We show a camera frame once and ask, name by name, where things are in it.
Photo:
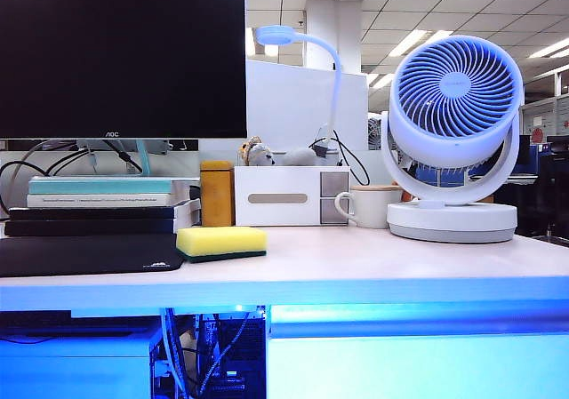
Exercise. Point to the black flat box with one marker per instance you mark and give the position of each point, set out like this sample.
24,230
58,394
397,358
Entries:
35,318

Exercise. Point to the white gooseneck desk lamp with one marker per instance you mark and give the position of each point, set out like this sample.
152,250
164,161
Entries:
274,34

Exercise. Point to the red wall poster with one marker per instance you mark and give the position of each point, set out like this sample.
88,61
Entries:
538,134

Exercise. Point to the yellow sponge with green pad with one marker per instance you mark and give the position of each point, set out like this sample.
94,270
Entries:
220,239

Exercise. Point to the white partition board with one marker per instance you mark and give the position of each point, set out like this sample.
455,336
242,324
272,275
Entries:
289,101

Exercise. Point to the white ceramic mug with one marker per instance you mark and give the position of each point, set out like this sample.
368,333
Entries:
373,210

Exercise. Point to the black mouse pad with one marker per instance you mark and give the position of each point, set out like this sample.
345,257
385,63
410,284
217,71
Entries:
80,254

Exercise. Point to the black AOC computer monitor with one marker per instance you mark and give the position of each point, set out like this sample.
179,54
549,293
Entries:
120,61

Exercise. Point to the white covered book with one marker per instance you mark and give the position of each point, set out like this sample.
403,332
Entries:
89,201

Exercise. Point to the grey desk divider panel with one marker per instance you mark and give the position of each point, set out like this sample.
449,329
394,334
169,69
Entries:
377,165

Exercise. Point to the black office chair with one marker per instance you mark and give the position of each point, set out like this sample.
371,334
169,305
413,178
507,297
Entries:
551,185

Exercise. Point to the grey stone shaped plush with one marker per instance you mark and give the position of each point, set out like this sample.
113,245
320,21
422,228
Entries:
297,156

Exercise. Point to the white round desk fan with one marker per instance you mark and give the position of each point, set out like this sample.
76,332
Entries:
451,221

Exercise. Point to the white cabinet unit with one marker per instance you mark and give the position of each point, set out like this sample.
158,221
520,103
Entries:
75,368

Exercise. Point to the black computer tower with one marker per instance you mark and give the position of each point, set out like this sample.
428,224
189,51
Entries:
240,350

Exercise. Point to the white desk drawer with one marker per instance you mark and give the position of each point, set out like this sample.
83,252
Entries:
400,363

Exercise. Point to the white tissue box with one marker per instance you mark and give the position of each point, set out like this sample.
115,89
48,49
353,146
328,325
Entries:
275,181

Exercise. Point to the amber yellow rectangular tin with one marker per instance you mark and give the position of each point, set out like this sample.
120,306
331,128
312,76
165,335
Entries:
216,199

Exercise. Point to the white background fan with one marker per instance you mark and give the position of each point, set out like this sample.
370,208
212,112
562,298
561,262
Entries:
375,132

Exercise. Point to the small brown white plush toy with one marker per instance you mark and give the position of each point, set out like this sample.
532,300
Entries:
257,154

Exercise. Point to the round wooden mug lid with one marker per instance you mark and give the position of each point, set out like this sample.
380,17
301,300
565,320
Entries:
378,189

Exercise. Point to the teal covered book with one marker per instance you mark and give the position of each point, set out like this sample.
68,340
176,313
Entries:
98,186

